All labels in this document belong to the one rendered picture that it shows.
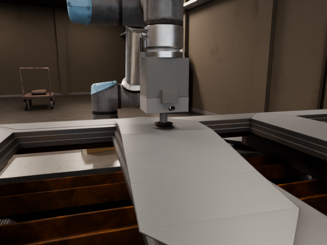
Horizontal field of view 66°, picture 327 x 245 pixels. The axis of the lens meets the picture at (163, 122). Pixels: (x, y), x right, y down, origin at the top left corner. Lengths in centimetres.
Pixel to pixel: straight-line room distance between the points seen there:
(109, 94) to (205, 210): 92
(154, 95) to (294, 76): 383
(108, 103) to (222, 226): 94
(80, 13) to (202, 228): 47
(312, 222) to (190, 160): 17
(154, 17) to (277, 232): 38
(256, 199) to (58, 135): 56
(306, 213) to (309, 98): 377
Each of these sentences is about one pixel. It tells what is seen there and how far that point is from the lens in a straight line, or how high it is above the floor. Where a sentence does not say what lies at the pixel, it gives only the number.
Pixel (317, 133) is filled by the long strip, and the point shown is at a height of 86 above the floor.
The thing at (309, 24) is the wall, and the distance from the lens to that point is 419.
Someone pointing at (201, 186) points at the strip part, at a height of 87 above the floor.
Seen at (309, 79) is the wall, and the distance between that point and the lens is 409.
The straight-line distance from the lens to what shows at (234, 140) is 113.
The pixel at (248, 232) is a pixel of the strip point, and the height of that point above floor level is 86.
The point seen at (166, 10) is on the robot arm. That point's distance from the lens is 48.
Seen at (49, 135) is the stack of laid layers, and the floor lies 84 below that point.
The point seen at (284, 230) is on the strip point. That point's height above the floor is 86.
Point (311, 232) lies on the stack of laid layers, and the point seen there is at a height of 86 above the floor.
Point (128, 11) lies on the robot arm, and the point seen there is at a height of 113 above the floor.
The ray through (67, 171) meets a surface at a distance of 92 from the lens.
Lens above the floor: 101
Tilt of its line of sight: 12 degrees down
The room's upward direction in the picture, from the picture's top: straight up
